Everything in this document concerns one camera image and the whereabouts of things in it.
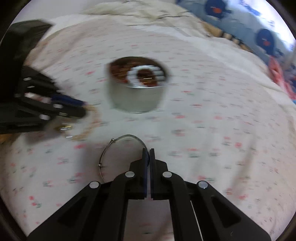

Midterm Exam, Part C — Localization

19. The thin silver wire bangle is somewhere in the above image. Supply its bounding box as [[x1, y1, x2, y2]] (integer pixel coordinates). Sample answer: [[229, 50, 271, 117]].
[[97, 134, 148, 183]]

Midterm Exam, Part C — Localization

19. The amber bead bracelet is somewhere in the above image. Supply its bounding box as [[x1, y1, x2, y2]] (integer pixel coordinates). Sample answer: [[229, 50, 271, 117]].
[[109, 58, 166, 88]]

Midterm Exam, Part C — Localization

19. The white bead bracelet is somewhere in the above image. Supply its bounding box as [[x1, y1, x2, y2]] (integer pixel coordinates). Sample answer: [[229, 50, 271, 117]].
[[125, 65, 166, 88]]

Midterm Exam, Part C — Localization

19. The round silver metal tin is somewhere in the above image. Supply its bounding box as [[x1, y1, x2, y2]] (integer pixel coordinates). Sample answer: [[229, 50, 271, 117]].
[[106, 56, 170, 113]]

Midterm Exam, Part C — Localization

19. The cherry print bed sheet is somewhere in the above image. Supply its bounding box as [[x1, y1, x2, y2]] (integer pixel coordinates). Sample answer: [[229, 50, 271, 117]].
[[1, 16, 295, 240]]

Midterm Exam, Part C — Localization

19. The striped white duvet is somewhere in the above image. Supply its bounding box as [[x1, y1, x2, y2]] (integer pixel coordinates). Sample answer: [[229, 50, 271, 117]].
[[83, 1, 295, 98]]

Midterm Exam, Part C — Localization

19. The striped tan pillow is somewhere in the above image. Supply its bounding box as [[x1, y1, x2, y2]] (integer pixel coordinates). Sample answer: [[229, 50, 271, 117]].
[[202, 20, 258, 54]]

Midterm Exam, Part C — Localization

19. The pink cloth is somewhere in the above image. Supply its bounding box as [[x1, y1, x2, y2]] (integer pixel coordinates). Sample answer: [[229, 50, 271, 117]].
[[268, 57, 295, 101]]

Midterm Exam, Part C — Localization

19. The blue whale curtain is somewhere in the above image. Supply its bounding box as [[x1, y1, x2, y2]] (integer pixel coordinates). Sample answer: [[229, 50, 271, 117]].
[[176, 0, 295, 59]]

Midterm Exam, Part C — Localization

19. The black charging cable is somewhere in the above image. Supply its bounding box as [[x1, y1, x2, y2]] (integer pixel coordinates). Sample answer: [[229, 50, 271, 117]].
[[122, 0, 193, 20]]

